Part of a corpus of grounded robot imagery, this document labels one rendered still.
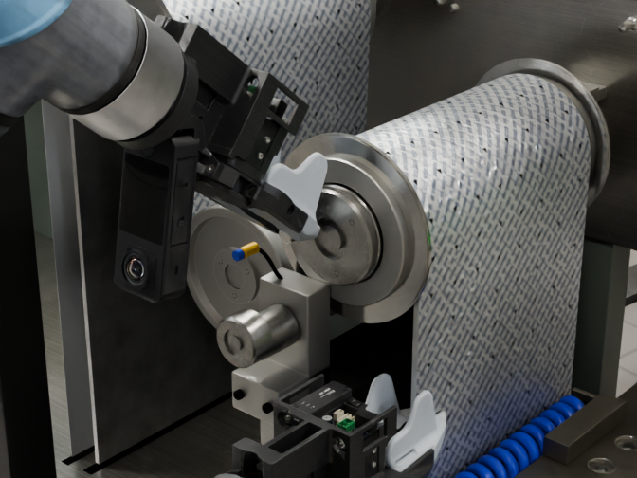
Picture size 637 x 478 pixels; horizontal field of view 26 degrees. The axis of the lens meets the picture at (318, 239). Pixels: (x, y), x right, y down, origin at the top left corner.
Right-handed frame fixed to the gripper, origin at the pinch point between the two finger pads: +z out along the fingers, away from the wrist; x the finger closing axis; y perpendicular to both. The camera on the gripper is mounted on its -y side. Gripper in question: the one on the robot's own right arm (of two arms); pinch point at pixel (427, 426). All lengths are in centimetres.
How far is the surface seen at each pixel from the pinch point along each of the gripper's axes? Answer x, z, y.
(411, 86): 25.1, 30.2, 14.8
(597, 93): 3.6, 28.7, 19.1
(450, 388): -0.2, 2.5, 2.4
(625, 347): 88, 206, -110
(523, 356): -0.2, 13.0, 0.8
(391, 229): 1.5, -3.3, 17.4
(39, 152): 86, 30, -7
